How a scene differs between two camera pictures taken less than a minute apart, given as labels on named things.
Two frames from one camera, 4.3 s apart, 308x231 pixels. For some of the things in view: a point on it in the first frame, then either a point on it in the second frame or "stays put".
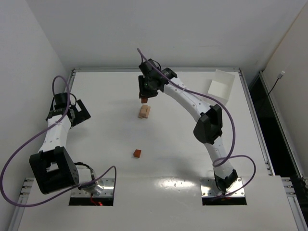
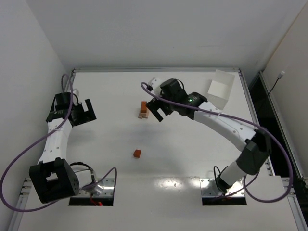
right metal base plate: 209,188 stays put
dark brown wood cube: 137,153 stays put
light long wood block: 142,113 stays put
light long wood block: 146,111 stays put
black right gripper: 146,91 → 158,106
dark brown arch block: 144,100 → 144,107
